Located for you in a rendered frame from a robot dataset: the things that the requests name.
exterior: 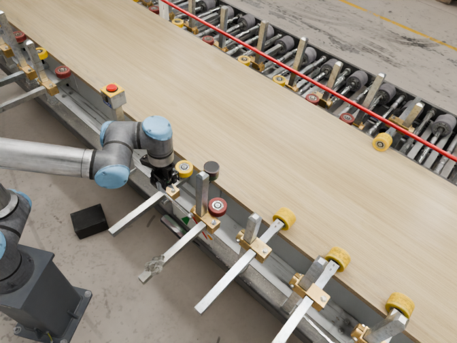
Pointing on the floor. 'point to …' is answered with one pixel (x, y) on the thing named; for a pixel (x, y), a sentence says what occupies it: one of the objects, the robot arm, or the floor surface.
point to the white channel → (164, 10)
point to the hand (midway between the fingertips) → (161, 188)
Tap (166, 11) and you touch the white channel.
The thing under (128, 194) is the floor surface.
